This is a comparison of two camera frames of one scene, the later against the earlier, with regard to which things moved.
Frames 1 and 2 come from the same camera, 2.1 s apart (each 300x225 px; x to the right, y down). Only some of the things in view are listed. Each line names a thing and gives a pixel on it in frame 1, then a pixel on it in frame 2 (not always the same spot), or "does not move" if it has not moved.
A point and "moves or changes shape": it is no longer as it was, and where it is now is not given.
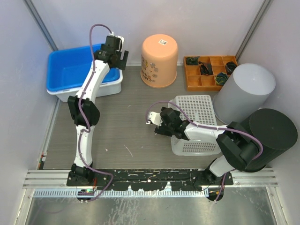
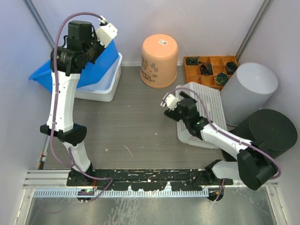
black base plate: (156, 179) does not move
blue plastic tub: (67, 68) moves or changes shape
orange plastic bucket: (159, 54) does not move
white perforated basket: (199, 109) moves or changes shape
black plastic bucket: (276, 131) does not move
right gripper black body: (162, 129) to (177, 113)
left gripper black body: (117, 65) to (93, 49)
